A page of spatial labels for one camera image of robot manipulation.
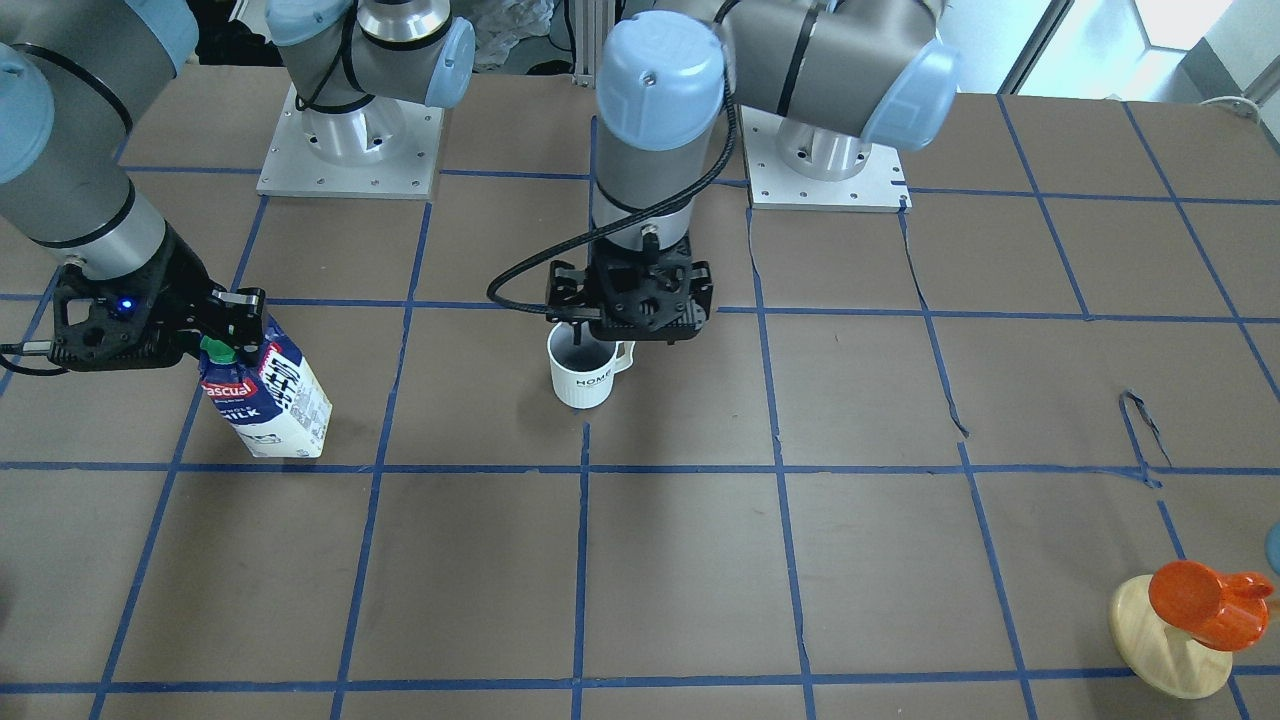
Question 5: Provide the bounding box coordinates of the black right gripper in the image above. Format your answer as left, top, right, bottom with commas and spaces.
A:
47, 231, 269, 372

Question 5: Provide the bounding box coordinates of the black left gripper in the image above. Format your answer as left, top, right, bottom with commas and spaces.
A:
547, 233, 713, 345

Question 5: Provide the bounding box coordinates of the blue white milk carton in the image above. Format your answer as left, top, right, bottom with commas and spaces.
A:
198, 318, 332, 457

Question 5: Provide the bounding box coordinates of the white ribbed mug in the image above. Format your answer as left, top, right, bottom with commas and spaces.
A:
547, 322, 636, 410

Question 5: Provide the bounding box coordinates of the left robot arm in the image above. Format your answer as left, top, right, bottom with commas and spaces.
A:
538, 1, 960, 343

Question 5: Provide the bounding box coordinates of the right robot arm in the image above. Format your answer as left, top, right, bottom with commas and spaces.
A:
3, 1, 476, 377

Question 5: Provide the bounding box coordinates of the wooden mug tree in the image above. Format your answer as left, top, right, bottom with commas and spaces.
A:
1108, 574, 1234, 700

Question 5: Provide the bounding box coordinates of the orange mug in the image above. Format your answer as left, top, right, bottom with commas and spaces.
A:
1148, 560, 1276, 652

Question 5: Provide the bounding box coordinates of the blue mug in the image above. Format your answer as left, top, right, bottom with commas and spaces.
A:
1263, 521, 1280, 575

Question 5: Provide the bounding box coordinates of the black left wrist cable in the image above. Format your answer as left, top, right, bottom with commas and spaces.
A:
486, 90, 741, 322

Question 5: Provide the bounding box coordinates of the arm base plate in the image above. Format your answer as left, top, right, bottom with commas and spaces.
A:
739, 106, 913, 213
256, 90, 445, 201

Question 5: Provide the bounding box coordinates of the aluminium frame post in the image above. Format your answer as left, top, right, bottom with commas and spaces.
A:
564, 1, 623, 88

